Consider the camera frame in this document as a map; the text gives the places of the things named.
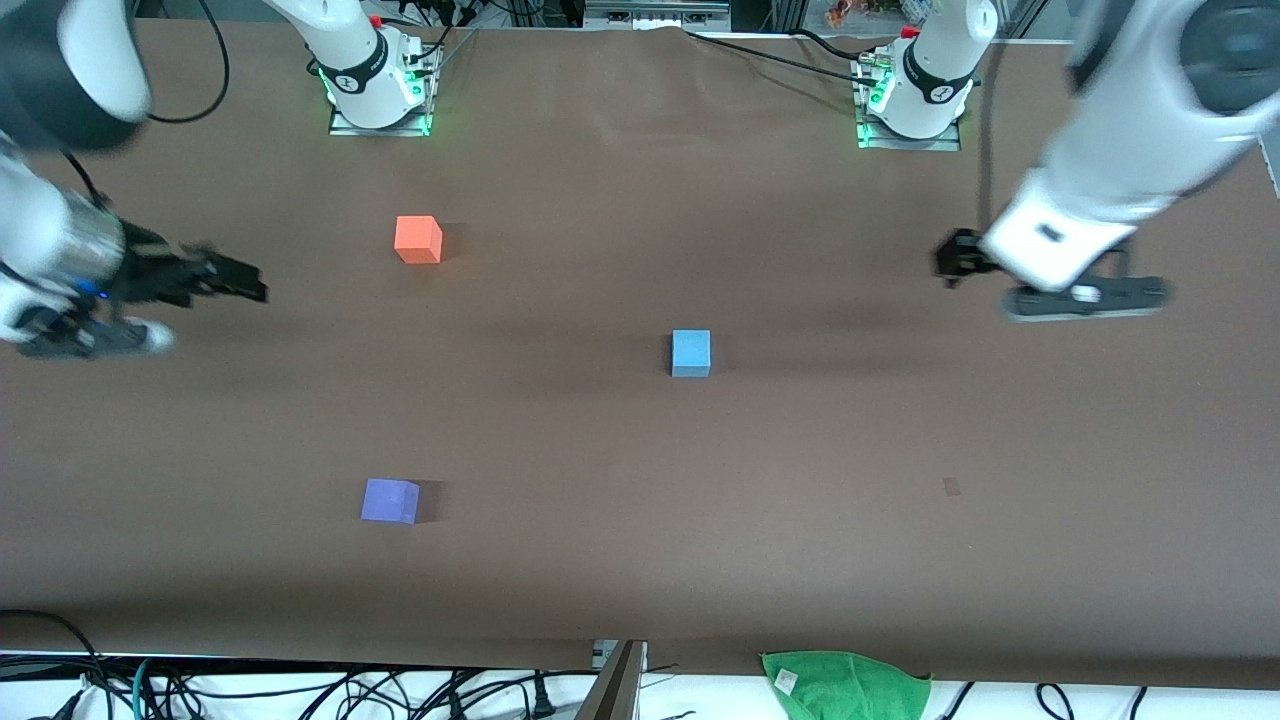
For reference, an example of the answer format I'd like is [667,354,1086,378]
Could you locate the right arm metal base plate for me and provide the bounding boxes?
[328,45,443,138]

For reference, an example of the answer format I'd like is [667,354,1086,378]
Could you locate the purple foam block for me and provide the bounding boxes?
[361,478,421,525]

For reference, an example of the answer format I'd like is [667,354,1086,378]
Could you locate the black cable across table cover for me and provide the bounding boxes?
[685,30,886,89]

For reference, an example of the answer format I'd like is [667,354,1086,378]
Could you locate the brown table cover sheet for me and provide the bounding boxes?
[0,18,1280,691]

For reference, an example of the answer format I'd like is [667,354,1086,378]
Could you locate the thick black floor cable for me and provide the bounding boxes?
[0,610,103,706]

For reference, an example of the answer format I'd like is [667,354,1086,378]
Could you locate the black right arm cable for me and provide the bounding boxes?
[148,0,230,124]

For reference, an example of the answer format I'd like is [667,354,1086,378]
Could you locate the orange foam block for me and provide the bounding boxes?
[394,215,444,265]

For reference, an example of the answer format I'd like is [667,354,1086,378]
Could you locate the aluminium frame profile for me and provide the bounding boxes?
[585,0,731,31]

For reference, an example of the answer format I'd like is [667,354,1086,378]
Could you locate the green microfiber cloth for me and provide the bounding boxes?
[760,651,933,720]

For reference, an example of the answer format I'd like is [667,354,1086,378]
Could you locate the light blue foam block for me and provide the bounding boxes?
[671,329,712,378]

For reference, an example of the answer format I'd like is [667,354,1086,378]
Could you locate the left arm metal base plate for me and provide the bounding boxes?
[855,55,963,153]

